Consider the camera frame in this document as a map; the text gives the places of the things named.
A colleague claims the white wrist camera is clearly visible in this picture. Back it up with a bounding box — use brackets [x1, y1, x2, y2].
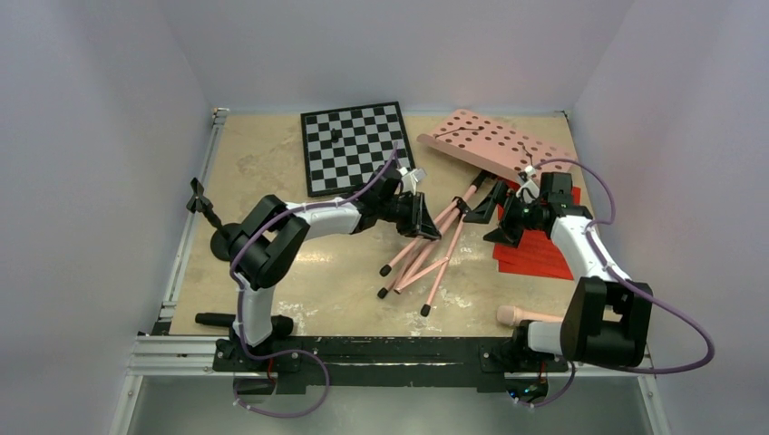
[516, 165, 540, 204]
[398, 168, 426, 195]

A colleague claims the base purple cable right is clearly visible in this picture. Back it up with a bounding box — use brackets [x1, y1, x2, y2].
[511, 360, 577, 411]

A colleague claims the pink microphone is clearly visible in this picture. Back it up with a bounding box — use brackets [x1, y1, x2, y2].
[496, 305, 563, 327]

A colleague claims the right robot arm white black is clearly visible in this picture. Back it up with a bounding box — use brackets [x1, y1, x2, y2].
[465, 172, 652, 369]

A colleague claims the red sheet music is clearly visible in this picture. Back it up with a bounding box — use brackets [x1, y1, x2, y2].
[492, 230, 573, 281]
[528, 188, 592, 240]

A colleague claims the black cylinder on table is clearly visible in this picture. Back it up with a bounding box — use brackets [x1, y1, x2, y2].
[194, 312, 295, 337]

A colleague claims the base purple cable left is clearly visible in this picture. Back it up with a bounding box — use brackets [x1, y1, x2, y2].
[232, 348, 333, 420]

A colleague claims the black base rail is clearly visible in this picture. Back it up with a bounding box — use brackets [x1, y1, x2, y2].
[212, 336, 569, 394]

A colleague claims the black microphone stand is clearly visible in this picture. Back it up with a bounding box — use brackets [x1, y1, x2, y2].
[186, 178, 242, 263]

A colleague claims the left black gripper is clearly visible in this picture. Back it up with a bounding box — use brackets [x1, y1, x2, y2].
[376, 190, 441, 239]

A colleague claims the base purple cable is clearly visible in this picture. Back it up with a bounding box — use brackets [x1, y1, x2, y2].
[232, 348, 333, 420]
[511, 360, 577, 411]

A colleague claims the pink music stand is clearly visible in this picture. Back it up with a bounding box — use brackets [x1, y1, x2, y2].
[377, 110, 577, 316]

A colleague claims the black white chessboard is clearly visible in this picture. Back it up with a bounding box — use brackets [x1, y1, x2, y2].
[299, 101, 416, 198]

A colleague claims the aluminium frame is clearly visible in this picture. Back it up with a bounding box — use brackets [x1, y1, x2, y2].
[112, 108, 669, 434]

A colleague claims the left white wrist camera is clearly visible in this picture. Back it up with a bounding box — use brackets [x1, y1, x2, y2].
[398, 168, 426, 195]

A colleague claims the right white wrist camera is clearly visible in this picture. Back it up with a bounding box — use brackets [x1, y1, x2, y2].
[516, 165, 540, 204]

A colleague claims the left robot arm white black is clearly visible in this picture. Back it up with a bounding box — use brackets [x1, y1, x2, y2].
[229, 165, 442, 371]

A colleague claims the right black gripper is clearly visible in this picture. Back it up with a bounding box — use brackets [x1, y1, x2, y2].
[462, 180, 542, 247]

